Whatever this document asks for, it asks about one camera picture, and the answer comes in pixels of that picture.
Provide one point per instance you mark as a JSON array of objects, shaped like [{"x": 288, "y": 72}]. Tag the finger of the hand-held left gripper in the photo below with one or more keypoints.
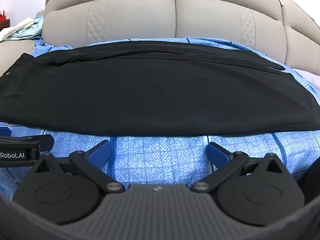
[
  {"x": 4, "y": 131},
  {"x": 45, "y": 143}
]

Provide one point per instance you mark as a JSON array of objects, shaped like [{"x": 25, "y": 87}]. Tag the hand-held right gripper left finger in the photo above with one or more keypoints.
[{"x": 100, "y": 153}]

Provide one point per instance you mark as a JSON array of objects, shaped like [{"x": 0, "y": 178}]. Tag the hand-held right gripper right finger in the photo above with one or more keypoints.
[{"x": 218, "y": 153}]

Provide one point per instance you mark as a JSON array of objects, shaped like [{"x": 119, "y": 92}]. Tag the black pants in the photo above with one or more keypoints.
[{"x": 150, "y": 97}]

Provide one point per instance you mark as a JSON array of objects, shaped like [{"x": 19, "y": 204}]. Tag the blue checked blanket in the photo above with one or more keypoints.
[{"x": 160, "y": 155}]

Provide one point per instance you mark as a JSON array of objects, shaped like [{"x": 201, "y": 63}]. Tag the dark cloth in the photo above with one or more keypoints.
[{"x": 311, "y": 177}]

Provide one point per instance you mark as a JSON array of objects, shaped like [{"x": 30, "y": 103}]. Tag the white cloth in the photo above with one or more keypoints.
[{"x": 12, "y": 31}]

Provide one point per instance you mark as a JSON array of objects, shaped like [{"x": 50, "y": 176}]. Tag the light blue cloth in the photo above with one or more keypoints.
[{"x": 31, "y": 31}]

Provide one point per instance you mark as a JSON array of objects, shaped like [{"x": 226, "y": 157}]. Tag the wooden cabinet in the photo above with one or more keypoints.
[{"x": 5, "y": 24}]

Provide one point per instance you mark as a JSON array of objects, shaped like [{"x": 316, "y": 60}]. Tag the red box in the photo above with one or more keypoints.
[{"x": 2, "y": 17}]

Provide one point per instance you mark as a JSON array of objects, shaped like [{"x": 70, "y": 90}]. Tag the beige leather sofa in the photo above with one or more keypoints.
[{"x": 140, "y": 17}]

